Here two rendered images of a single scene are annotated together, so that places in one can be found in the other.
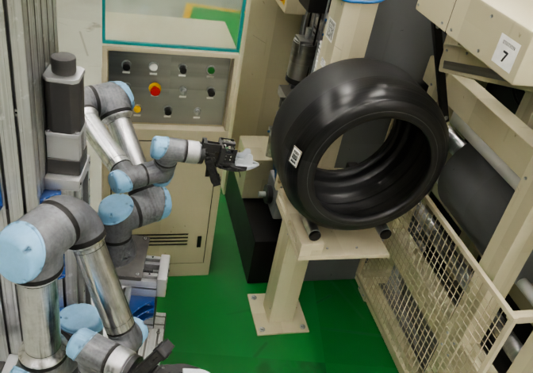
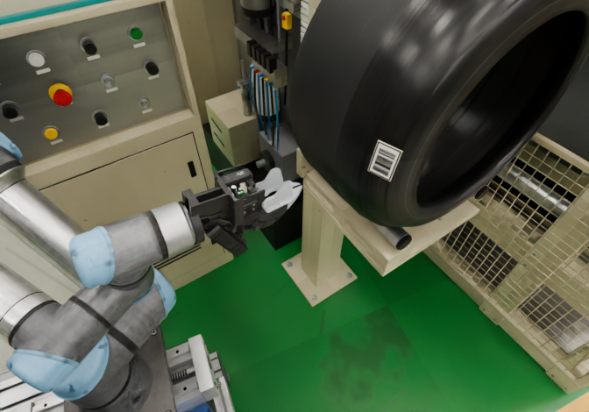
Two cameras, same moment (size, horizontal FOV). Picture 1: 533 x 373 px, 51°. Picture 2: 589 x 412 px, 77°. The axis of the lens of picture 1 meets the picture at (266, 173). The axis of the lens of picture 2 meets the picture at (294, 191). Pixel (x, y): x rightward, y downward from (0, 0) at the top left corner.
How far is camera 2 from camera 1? 130 cm
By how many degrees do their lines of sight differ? 19
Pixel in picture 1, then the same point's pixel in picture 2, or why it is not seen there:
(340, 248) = (423, 230)
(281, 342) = (338, 302)
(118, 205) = not seen: hidden behind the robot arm
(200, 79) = (126, 54)
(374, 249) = (460, 210)
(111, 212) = (68, 382)
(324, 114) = (438, 53)
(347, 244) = not seen: hidden behind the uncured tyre
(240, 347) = (302, 329)
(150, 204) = (137, 315)
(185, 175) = (166, 187)
